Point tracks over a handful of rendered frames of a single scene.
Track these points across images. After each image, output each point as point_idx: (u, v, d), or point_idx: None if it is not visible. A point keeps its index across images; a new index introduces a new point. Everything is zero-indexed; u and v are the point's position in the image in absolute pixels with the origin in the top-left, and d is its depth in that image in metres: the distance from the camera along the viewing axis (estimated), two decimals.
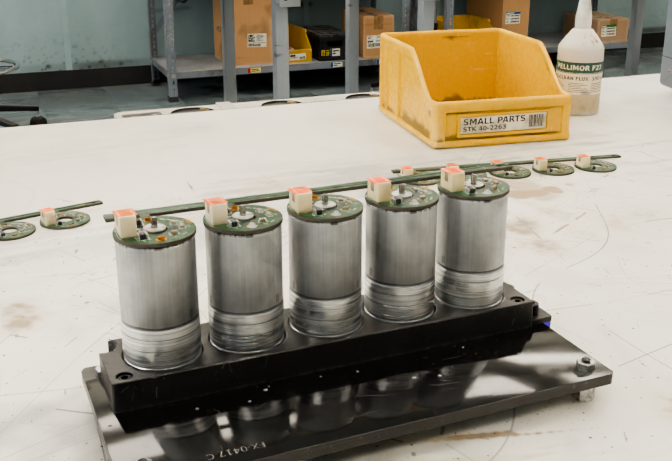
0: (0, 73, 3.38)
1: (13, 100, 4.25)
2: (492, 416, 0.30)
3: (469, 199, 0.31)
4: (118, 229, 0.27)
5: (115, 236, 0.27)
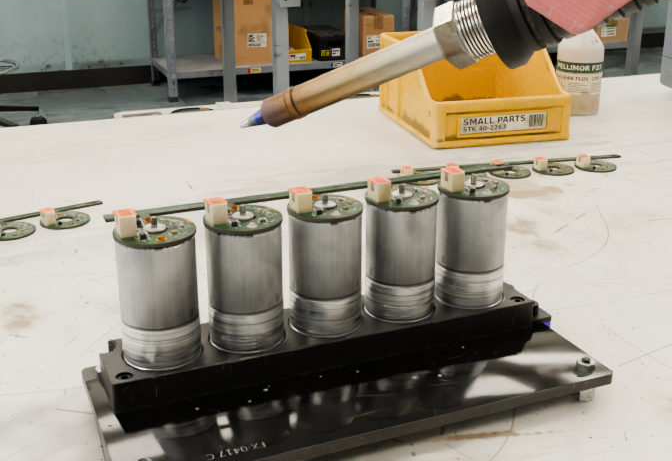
0: (0, 73, 3.38)
1: (13, 100, 4.25)
2: (492, 416, 0.30)
3: (469, 199, 0.31)
4: (118, 229, 0.27)
5: (115, 236, 0.27)
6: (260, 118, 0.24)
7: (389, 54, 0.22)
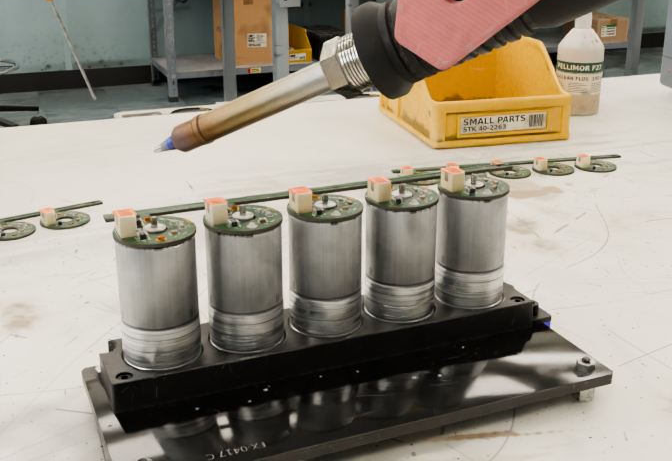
0: (0, 73, 3.38)
1: (13, 100, 4.25)
2: (492, 416, 0.30)
3: (469, 199, 0.31)
4: (118, 229, 0.27)
5: (115, 236, 0.27)
6: (171, 144, 0.26)
7: (283, 85, 0.24)
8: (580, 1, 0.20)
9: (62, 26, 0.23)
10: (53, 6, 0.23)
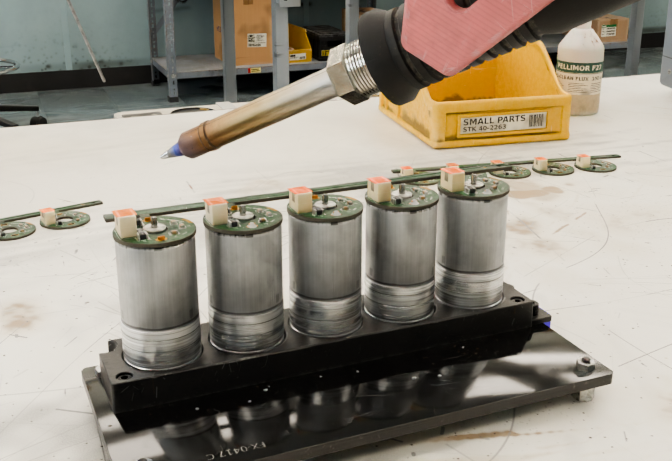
0: (0, 73, 3.38)
1: (13, 100, 4.25)
2: (492, 416, 0.30)
3: (469, 199, 0.31)
4: (118, 229, 0.27)
5: (115, 236, 0.27)
6: (178, 150, 0.26)
7: (290, 91, 0.24)
8: (585, 8, 0.20)
9: (72, 9, 0.23)
10: None
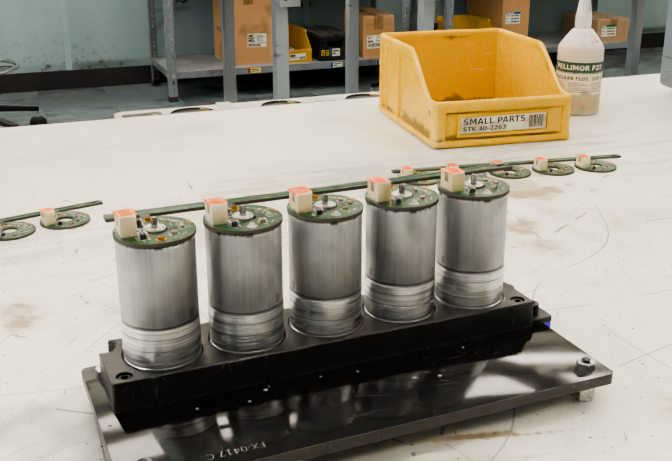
0: (0, 73, 3.38)
1: (13, 100, 4.25)
2: (492, 416, 0.30)
3: (469, 199, 0.31)
4: (118, 229, 0.27)
5: (115, 236, 0.27)
6: None
7: None
8: None
9: None
10: None
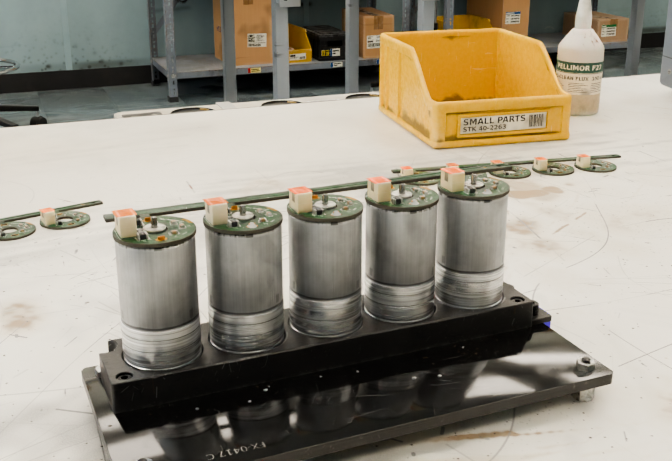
0: (0, 73, 3.38)
1: (13, 100, 4.25)
2: (492, 416, 0.30)
3: (469, 199, 0.31)
4: (118, 229, 0.27)
5: (115, 236, 0.27)
6: None
7: None
8: None
9: None
10: None
